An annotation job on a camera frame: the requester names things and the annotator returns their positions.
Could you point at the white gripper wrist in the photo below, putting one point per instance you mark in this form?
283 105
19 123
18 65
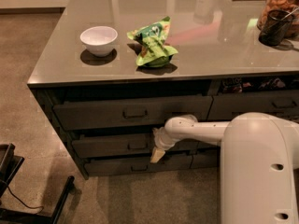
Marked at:
161 139

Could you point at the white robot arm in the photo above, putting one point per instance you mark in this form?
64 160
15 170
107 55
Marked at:
259 153

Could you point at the grey counter cabinet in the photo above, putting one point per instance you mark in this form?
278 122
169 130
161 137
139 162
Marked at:
113 70

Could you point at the green crumpled snack bag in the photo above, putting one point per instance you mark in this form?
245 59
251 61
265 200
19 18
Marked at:
154 52

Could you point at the white ceramic bowl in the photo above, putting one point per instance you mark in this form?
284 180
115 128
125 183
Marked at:
99 40

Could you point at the black mesh cup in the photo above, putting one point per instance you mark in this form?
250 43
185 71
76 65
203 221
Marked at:
277 24

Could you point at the glass jar of nuts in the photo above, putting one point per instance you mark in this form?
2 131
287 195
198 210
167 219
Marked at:
286 5

